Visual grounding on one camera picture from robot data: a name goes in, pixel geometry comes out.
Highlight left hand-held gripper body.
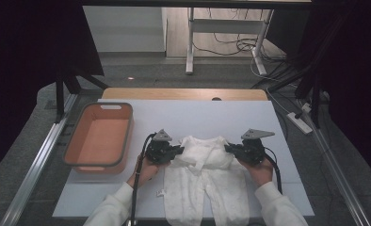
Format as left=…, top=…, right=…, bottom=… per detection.
left=145, top=128, right=175, bottom=165

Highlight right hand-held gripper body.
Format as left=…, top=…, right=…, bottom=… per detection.
left=239, top=128, right=276, bottom=166

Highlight white baby garment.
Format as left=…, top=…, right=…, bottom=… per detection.
left=156, top=135, right=260, bottom=226

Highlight orange plastic basket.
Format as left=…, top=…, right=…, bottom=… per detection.
left=62, top=102, right=135, bottom=175

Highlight person's right hand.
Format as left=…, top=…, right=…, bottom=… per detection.
left=238, top=158, right=274, bottom=187

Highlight person's left hand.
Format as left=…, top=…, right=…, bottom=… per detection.
left=126, top=155, right=170, bottom=189

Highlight wooden table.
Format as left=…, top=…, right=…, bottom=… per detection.
left=102, top=88, right=268, bottom=102

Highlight white power strip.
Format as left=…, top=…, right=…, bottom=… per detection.
left=286, top=111, right=314, bottom=136

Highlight black metal stand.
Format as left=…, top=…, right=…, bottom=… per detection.
left=295, top=70, right=324, bottom=129
left=55, top=73, right=110, bottom=124

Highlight dark curtain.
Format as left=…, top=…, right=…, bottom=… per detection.
left=0, top=0, right=105, bottom=183
left=266, top=0, right=371, bottom=189

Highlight white cabinet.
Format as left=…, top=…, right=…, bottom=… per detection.
left=83, top=6, right=168, bottom=54

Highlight right hand-held gripper black cable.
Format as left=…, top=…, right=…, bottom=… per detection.
left=263, top=146, right=283, bottom=194

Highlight hand-held gripper black cable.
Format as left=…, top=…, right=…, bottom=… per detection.
left=129, top=133, right=157, bottom=226
left=263, top=146, right=283, bottom=194

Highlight left hand-held gripper black cable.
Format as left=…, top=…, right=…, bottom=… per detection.
left=129, top=133, right=157, bottom=226

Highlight aluminium rail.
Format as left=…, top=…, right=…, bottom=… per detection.
left=0, top=93, right=79, bottom=226
left=296, top=100, right=371, bottom=226

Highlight black floor cables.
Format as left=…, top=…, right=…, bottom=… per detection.
left=192, top=8, right=288, bottom=64

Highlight white metal desk frame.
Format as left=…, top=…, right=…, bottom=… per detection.
left=185, top=8, right=274, bottom=76

